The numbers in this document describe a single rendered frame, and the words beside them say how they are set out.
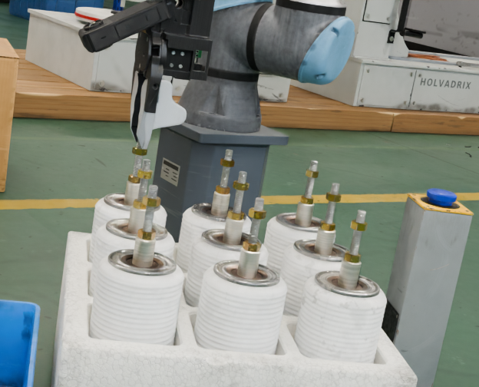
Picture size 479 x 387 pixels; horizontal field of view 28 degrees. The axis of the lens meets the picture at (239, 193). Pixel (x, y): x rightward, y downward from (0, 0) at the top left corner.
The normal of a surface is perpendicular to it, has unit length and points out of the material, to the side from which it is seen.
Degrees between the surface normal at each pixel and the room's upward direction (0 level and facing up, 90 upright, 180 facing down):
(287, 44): 92
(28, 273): 0
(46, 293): 0
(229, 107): 73
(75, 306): 0
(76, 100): 90
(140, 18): 92
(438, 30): 90
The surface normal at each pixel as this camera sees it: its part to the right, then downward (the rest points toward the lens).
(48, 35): -0.81, 0.01
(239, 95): 0.43, -0.01
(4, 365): 0.17, 0.24
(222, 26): -0.41, 0.09
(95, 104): 0.56, 0.29
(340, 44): 0.84, 0.38
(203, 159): -0.18, 0.22
